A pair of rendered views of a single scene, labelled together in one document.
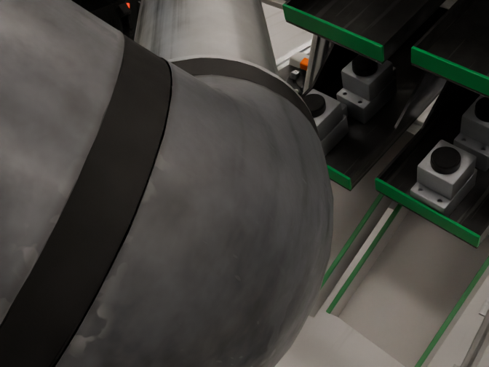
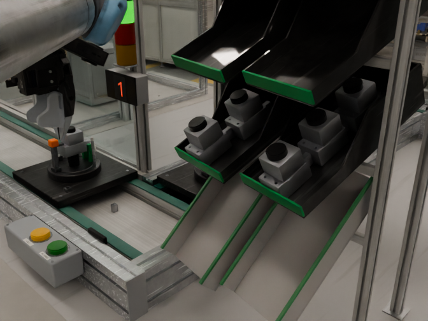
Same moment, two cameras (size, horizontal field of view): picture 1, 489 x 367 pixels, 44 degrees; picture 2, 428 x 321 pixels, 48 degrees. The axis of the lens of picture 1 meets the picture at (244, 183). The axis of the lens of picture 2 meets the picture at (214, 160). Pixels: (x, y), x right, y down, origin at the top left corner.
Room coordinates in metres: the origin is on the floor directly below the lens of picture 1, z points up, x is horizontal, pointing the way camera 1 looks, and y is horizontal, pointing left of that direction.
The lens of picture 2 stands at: (-0.08, -0.27, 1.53)
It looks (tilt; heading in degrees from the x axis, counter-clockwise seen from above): 24 degrees down; 14
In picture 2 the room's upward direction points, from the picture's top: straight up
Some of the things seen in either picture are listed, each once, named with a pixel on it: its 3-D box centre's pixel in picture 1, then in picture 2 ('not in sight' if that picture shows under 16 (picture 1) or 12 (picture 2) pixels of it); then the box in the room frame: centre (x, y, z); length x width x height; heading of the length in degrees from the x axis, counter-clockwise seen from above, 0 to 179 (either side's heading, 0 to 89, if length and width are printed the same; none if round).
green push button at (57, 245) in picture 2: not in sight; (57, 249); (0.64, 0.24, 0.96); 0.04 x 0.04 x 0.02
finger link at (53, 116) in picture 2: not in sight; (53, 118); (0.59, 0.17, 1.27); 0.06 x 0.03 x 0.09; 150
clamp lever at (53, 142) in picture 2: not in sight; (57, 152); (0.93, 0.40, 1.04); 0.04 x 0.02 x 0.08; 150
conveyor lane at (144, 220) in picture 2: not in sight; (85, 188); (0.99, 0.36, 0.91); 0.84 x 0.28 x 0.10; 60
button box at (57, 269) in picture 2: not in sight; (42, 248); (0.68, 0.30, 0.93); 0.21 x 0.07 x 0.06; 60
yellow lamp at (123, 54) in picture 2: not in sight; (126, 53); (1.02, 0.22, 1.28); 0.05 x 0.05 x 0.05
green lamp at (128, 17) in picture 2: not in sight; (123, 11); (1.02, 0.22, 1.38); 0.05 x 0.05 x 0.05
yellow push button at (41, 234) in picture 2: not in sight; (41, 235); (0.68, 0.30, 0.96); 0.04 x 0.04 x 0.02
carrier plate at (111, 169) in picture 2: not in sight; (75, 174); (0.97, 0.38, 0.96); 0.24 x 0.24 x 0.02; 60
